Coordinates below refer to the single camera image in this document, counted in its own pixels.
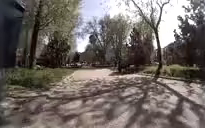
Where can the row of trees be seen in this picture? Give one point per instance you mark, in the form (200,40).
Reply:
(116,43)

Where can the dark tree trunk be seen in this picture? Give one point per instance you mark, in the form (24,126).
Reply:
(34,36)

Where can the tree with forked trunk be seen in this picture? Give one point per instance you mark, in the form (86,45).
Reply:
(157,43)

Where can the person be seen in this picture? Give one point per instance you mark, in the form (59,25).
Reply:
(1,56)

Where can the building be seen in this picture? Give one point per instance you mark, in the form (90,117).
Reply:
(176,53)

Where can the pale dirt path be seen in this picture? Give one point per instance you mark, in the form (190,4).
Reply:
(116,103)

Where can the grass patch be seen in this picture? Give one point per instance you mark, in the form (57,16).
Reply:
(36,76)
(180,70)

